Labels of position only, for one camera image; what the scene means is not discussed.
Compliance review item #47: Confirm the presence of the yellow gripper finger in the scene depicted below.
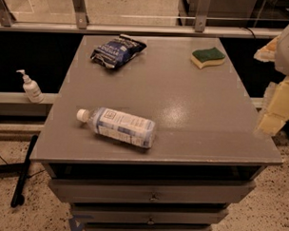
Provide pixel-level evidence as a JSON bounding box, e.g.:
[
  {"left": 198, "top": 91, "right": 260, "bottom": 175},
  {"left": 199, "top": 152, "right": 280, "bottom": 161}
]
[
  {"left": 256, "top": 76, "right": 289, "bottom": 136},
  {"left": 254, "top": 36, "right": 279, "bottom": 63}
]

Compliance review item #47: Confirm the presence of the blue label plastic water bottle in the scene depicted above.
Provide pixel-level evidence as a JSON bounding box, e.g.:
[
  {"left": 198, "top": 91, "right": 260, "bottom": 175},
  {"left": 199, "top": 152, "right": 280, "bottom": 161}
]
[{"left": 76, "top": 107, "right": 156, "bottom": 148}]

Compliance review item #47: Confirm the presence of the white pump dispenser bottle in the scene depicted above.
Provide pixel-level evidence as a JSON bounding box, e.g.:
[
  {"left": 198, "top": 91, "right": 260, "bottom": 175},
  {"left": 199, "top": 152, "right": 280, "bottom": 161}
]
[{"left": 18, "top": 69, "right": 44, "bottom": 104}]

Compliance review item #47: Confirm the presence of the green and yellow sponge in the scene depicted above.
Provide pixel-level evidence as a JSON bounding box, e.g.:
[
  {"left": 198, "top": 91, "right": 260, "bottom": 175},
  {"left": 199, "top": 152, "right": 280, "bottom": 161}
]
[{"left": 191, "top": 48, "right": 225, "bottom": 69}]

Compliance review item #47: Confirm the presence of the grey drawer cabinet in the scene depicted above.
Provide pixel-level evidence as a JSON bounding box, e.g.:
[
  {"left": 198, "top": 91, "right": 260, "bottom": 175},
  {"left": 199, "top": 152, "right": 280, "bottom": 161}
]
[{"left": 31, "top": 35, "right": 281, "bottom": 231}]

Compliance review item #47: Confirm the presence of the blue chip bag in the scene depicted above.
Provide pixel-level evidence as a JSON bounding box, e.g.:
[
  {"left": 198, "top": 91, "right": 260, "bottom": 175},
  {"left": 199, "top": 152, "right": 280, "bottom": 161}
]
[{"left": 90, "top": 34, "right": 147, "bottom": 68}]

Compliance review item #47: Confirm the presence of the black bar on floor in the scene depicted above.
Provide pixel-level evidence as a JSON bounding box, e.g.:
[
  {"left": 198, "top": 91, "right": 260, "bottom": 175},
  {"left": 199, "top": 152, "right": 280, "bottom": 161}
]
[{"left": 10, "top": 135, "right": 38, "bottom": 208}]

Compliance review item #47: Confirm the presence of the grey metal window rail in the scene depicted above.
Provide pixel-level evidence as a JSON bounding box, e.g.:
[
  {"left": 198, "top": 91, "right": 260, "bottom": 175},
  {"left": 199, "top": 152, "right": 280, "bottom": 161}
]
[{"left": 0, "top": 0, "right": 282, "bottom": 39}]

